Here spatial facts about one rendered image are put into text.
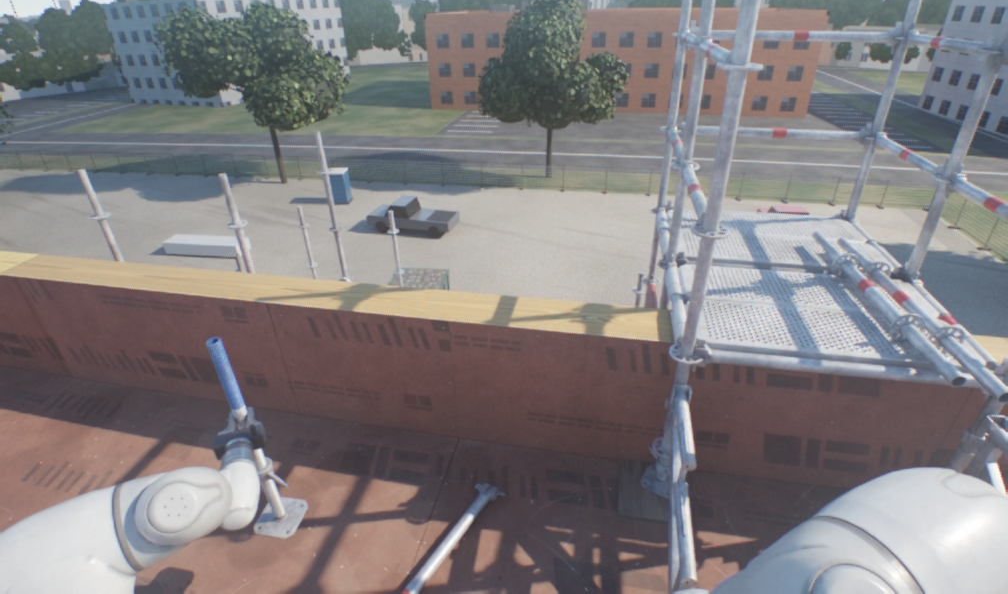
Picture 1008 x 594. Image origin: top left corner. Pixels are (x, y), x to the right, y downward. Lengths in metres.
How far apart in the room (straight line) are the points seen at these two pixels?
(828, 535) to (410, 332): 1.94
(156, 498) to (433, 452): 1.82
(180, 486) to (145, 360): 2.54
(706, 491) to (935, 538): 1.99
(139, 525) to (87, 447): 2.47
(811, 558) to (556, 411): 1.94
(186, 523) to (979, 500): 0.92
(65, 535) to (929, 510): 1.00
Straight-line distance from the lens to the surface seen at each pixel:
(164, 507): 0.88
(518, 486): 2.41
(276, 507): 1.99
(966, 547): 0.59
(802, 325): 2.29
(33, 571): 0.95
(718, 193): 1.69
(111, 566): 0.94
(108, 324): 3.40
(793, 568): 0.48
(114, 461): 3.18
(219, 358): 1.58
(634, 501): 2.39
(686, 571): 1.80
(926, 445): 2.70
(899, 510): 0.58
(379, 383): 2.54
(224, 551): 2.52
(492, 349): 2.20
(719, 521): 2.45
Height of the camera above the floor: 1.90
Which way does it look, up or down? 29 degrees down
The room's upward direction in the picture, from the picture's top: 1 degrees counter-clockwise
